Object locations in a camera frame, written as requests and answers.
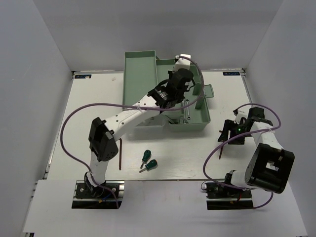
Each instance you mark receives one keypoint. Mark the green stubby screwdriver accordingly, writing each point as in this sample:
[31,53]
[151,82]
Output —
[152,164]
[146,157]

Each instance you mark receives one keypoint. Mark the green plastic toolbox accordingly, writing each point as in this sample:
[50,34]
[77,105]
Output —
[143,71]

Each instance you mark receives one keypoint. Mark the red hex key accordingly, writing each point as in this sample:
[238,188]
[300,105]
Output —
[220,154]

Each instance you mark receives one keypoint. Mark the blue corner label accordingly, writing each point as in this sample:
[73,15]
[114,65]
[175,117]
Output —
[231,73]
[83,76]

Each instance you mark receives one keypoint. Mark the long hex key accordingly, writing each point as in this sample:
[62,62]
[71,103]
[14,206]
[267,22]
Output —
[120,154]

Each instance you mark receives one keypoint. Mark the left blue corner label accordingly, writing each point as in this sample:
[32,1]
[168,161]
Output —
[83,76]

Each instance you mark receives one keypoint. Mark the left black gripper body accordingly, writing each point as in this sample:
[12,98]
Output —
[180,98]

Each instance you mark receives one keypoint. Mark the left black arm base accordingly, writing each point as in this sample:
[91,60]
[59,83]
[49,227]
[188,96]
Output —
[103,199]

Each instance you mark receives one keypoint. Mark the small combination wrench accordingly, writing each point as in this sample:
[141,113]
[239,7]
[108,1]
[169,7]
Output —
[188,109]

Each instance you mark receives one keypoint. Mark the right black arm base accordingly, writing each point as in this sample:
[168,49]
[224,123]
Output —
[223,198]

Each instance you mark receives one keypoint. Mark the right blue corner label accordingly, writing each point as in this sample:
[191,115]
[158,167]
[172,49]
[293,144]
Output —
[231,73]

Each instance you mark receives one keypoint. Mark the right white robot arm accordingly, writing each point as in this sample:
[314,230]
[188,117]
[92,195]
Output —
[270,165]

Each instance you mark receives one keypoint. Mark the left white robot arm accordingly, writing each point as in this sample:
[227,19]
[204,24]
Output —
[104,133]

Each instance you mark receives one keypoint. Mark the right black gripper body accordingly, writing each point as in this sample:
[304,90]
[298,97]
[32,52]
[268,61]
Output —
[235,128]

